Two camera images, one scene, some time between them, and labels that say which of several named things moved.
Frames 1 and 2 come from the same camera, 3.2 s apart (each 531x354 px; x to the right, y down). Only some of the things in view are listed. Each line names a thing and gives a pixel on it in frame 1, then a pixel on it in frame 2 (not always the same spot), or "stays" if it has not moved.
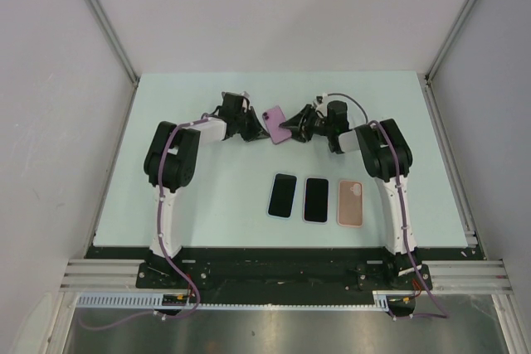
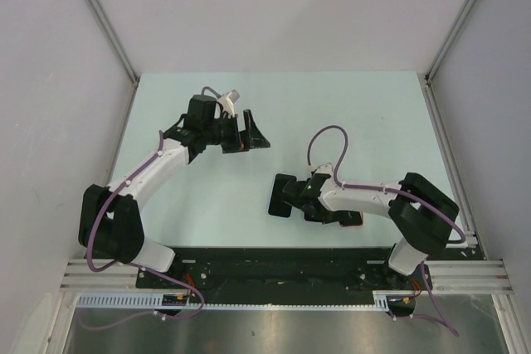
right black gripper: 297,123 to 336,216
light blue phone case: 283,196 stays
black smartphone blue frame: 282,200 stays
